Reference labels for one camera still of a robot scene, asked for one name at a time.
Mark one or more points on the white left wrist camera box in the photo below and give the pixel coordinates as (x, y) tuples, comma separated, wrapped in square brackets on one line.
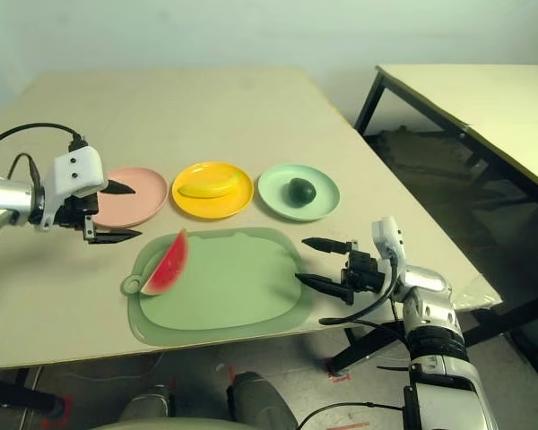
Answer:
[(76, 172)]

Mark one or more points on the pink round plate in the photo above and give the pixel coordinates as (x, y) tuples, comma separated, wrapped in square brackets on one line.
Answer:
[(143, 201)]

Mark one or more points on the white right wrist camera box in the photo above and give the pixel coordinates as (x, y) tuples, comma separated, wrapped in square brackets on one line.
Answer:
[(385, 237)]

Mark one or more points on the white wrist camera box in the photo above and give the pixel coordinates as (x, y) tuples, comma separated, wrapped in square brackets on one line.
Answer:
[(385, 237), (76, 172)]

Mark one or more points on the black table foot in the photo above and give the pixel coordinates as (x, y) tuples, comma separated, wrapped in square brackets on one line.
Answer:
[(22, 396), (363, 349)]

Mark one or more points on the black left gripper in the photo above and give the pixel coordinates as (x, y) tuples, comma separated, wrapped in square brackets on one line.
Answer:
[(78, 210)]

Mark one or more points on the grey robot leg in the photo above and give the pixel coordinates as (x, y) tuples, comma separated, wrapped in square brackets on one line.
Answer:
[(260, 398), (148, 403)]

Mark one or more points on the red watermelon slice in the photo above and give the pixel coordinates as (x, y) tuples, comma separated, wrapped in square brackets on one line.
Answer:
[(168, 269)]

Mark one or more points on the orange round plate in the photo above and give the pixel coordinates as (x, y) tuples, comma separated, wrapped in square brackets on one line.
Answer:
[(206, 207)]

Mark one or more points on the grey robot right leg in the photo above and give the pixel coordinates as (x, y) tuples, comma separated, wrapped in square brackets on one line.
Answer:
[(260, 398)]

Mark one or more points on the dark green avocado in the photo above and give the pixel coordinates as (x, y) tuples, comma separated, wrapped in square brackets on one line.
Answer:
[(302, 192)]

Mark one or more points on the light green round plate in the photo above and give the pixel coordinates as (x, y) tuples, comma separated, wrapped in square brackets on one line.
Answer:
[(273, 197)]

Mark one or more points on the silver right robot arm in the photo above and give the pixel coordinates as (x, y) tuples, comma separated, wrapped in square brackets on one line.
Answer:
[(430, 313)]

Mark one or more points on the grey robot torso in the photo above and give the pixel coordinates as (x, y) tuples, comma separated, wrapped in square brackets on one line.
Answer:
[(184, 425)]

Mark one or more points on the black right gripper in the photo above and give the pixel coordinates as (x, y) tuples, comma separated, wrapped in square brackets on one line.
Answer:
[(363, 273)]

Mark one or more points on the beige side table black frame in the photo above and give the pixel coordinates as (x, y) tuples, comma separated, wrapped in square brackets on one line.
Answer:
[(475, 98)]

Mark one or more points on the translucent green mat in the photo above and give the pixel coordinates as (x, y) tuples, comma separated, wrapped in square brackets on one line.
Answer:
[(206, 337)]

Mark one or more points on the light green cutting board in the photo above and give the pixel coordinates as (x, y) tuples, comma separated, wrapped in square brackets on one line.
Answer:
[(233, 286)]

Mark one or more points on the yellow banana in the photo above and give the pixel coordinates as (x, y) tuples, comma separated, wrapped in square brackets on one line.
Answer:
[(210, 189)]

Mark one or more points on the grey robot left leg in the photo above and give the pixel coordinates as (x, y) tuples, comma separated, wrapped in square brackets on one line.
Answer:
[(148, 403)]

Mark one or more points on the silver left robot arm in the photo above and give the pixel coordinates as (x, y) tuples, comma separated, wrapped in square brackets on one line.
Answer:
[(4, 192)]

